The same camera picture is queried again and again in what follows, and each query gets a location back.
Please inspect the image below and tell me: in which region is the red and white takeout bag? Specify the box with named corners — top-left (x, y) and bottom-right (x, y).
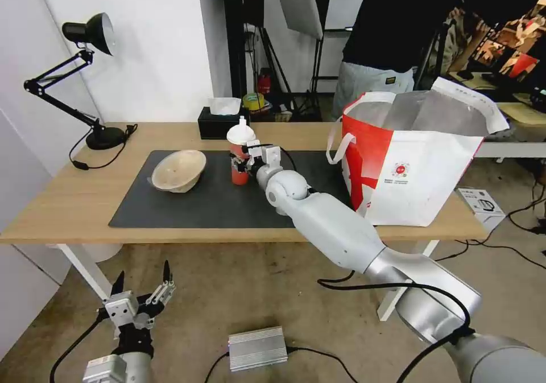
top-left (325, 76), bottom-right (511, 227)

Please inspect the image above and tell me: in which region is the wooden table with white legs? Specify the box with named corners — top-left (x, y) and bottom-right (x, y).
top-left (0, 121), bottom-right (490, 322)

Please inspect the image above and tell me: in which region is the black light stand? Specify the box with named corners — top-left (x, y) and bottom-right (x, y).
top-left (255, 24), bottom-right (299, 121)

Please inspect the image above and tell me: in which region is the white round bin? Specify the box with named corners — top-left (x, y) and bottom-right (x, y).
top-left (45, 242), bottom-right (125, 265)

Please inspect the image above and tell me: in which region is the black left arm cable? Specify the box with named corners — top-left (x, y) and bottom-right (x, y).
top-left (49, 314), bottom-right (105, 383)

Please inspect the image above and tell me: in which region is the yellow green tape roll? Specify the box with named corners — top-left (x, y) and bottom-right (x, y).
top-left (242, 93), bottom-right (267, 113)

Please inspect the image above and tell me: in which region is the black lamp cable with switch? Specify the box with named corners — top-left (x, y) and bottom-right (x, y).
top-left (69, 124), bottom-right (138, 171)

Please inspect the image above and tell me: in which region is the black desk lamp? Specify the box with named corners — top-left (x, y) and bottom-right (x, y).
top-left (23, 12), bottom-right (127, 150)

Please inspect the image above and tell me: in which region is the white cardboard box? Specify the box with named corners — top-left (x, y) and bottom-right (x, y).
top-left (457, 186), bottom-right (507, 235)

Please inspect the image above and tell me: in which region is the black tissue box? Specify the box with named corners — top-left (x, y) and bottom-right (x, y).
top-left (197, 106), bottom-right (251, 141)

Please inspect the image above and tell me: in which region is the black desk mat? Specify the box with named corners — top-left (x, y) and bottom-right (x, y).
top-left (108, 150), bottom-right (364, 230)

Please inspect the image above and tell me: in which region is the white tissue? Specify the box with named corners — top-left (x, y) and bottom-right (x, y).
top-left (208, 97), bottom-right (242, 117)

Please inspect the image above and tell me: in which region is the white softbox panel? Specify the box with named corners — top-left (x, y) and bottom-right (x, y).
top-left (272, 0), bottom-right (326, 40)

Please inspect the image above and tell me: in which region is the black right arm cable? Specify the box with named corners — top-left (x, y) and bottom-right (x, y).
top-left (317, 270), bottom-right (475, 383)

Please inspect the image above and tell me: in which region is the silver power supply box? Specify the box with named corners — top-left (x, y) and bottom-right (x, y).
top-left (227, 326), bottom-right (287, 373)

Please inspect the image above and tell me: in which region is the black floor cable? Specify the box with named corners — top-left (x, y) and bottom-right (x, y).
top-left (435, 174), bottom-right (546, 298)

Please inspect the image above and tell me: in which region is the pale paper bowl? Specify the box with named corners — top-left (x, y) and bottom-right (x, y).
top-left (151, 150), bottom-right (208, 194)

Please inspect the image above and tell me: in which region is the red cup with white lid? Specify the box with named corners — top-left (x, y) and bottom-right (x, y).
top-left (225, 117), bottom-right (257, 186)

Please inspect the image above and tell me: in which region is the black power supply cable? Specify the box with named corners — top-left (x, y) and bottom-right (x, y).
top-left (204, 345), bottom-right (363, 383)

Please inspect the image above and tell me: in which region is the person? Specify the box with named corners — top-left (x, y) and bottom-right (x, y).
top-left (332, 0), bottom-right (466, 122)

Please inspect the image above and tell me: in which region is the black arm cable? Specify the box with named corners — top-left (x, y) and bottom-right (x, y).
top-left (49, 314), bottom-right (105, 383)
top-left (317, 270), bottom-right (475, 383)

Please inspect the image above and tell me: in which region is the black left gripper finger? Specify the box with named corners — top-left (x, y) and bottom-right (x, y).
top-left (144, 260), bottom-right (177, 318)
top-left (102, 270), bottom-right (126, 312)

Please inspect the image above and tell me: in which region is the red canister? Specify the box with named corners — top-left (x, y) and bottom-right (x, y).
top-left (257, 68), bottom-right (272, 96)

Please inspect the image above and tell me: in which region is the computer monitor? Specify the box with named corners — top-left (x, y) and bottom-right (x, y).
top-left (467, 0), bottom-right (546, 102)

